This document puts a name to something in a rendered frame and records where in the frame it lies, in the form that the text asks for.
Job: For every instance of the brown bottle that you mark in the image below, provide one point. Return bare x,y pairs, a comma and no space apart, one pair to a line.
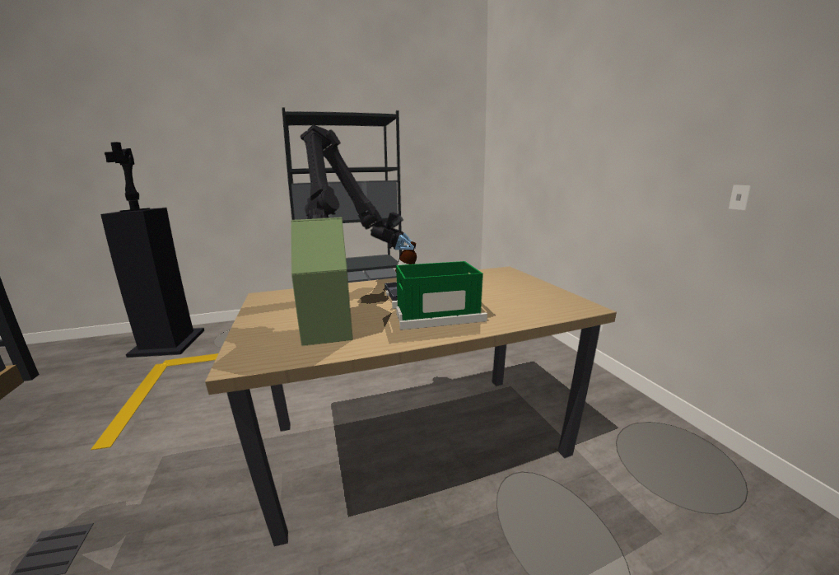
408,256

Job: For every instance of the green plastic crate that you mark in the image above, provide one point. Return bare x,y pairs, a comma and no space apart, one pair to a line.
438,290

